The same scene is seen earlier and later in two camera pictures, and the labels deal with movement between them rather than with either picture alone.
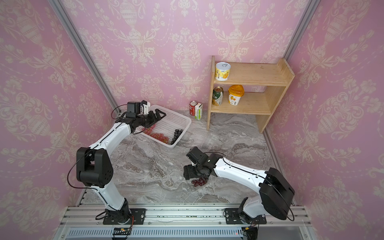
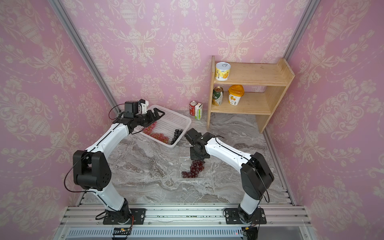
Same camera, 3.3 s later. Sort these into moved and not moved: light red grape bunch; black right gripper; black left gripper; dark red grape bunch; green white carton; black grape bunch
Moved: black right gripper; dark red grape bunch
Not moved: light red grape bunch; green white carton; black grape bunch; black left gripper
